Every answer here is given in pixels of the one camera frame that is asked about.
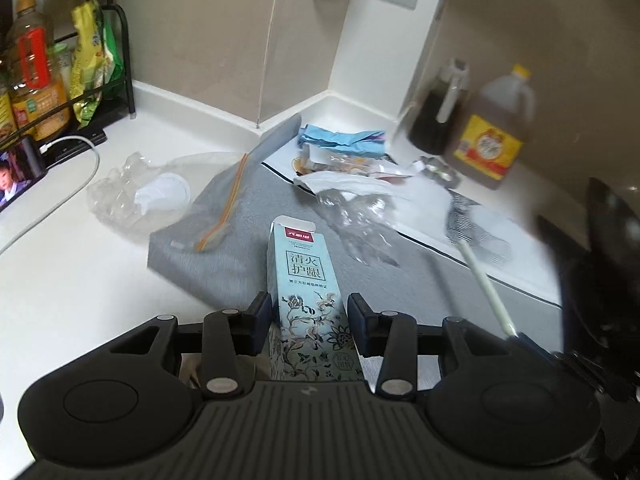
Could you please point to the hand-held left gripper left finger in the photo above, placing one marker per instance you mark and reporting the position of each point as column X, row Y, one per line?
column 261, row 320

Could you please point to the crumpled foil piece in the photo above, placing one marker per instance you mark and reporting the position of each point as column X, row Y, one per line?
column 437, row 170

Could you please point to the printed flat wrapper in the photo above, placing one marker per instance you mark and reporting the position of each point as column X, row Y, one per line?
column 350, row 162

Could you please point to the blue crumpled wrapper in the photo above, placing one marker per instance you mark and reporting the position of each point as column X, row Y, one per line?
column 340, row 139

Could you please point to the clear orange-striped zip bag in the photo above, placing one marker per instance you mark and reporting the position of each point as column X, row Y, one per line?
column 222, row 210

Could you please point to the yellow-label cooking wine bottle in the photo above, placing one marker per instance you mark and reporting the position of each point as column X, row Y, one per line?
column 492, row 145

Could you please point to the clear crumpled plastic wrap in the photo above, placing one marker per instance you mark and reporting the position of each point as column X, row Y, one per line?
column 360, row 230

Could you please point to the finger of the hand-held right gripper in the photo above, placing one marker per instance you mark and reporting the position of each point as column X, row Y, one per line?
column 535, row 347

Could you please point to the yellow snack bag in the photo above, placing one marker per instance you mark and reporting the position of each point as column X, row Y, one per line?
column 87, row 60

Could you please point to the teal floral toothpaste box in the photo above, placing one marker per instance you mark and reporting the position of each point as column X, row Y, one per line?
column 307, row 280

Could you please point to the white toothbrush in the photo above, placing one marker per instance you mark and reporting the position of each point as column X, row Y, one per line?
column 487, row 285

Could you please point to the green snack bag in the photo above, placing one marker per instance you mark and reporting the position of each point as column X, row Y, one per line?
column 112, row 60

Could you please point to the clear plastic cup white lid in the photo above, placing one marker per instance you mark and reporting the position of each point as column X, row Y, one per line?
column 160, row 192

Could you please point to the grey cloth mat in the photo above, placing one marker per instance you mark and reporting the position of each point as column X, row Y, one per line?
column 240, row 270

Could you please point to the white crumpled paper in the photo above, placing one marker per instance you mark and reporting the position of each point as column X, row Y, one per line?
column 340, row 180

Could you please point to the black smartphone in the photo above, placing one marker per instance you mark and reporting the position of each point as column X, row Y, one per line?
column 15, row 175

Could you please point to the black wok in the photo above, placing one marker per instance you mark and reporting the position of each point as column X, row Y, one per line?
column 600, row 260

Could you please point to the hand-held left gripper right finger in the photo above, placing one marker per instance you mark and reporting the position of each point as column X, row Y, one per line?
column 356, row 322

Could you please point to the red-label cooking oil bottle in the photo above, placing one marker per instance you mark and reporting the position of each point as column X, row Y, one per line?
column 37, row 60

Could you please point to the dark soy sauce bottle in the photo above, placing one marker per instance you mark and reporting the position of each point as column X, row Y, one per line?
column 430, row 120

